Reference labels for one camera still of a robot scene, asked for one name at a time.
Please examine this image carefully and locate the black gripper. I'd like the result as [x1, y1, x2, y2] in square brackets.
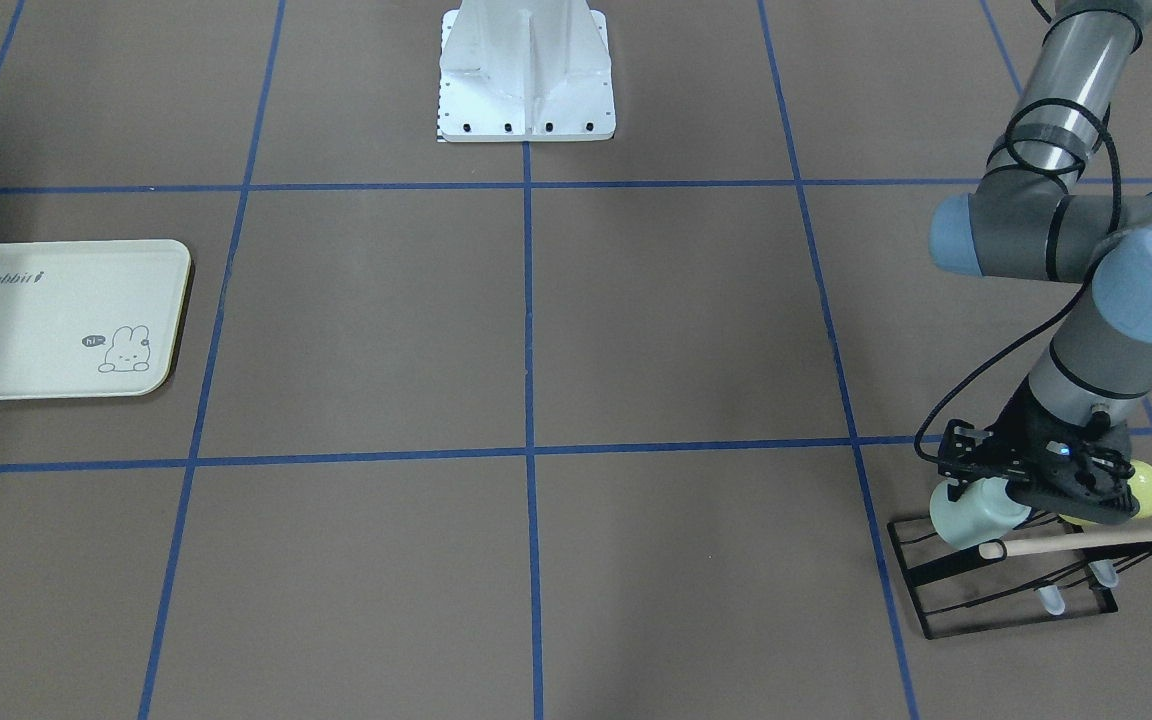
[937, 386, 1140, 525]

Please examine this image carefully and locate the mint green cup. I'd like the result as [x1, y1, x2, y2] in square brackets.
[929, 477, 1033, 550]

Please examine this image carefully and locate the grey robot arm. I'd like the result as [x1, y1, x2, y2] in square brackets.
[929, 1, 1152, 546]

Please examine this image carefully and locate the yellow cup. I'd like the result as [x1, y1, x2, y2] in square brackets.
[1059, 460, 1152, 528]

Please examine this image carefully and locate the cream rabbit print tray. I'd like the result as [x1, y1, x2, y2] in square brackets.
[0, 240, 194, 401]

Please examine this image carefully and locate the black wire cup rack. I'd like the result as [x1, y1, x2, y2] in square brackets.
[886, 511, 1152, 641]

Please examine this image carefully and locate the white metal mount base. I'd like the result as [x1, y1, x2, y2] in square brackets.
[435, 1, 617, 143]

